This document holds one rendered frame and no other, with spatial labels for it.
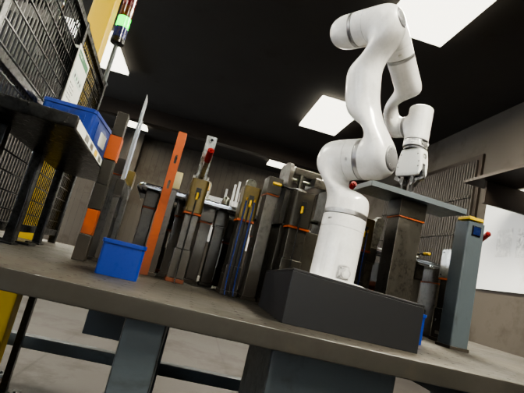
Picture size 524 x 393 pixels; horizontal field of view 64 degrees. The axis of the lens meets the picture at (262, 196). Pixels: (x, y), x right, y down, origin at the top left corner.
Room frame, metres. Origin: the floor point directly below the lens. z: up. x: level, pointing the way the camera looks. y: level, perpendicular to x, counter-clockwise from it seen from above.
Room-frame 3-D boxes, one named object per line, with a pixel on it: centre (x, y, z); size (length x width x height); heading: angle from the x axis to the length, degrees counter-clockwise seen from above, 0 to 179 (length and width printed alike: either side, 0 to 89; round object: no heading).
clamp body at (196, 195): (1.41, 0.22, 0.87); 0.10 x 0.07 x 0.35; 13
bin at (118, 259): (1.12, 0.32, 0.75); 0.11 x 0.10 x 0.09; 103
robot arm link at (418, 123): (1.42, -0.48, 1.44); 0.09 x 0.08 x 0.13; 45
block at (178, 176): (1.45, 0.30, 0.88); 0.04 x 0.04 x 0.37; 13
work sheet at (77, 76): (1.56, 0.82, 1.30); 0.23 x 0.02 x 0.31; 13
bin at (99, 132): (1.40, 0.66, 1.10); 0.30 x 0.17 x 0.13; 7
